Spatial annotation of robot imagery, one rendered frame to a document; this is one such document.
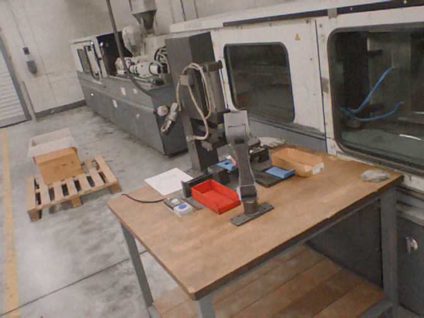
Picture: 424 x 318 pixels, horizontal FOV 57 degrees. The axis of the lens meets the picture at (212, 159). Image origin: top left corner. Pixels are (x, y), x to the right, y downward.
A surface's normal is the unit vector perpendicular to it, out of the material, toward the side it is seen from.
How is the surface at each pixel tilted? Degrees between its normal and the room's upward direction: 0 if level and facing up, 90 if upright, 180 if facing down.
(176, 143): 90
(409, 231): 90
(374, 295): 0
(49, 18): 90
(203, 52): 90
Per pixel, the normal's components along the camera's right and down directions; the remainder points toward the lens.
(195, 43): 0.51, 0.22
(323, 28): -0.87, 0.33
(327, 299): -0.18, -0.92
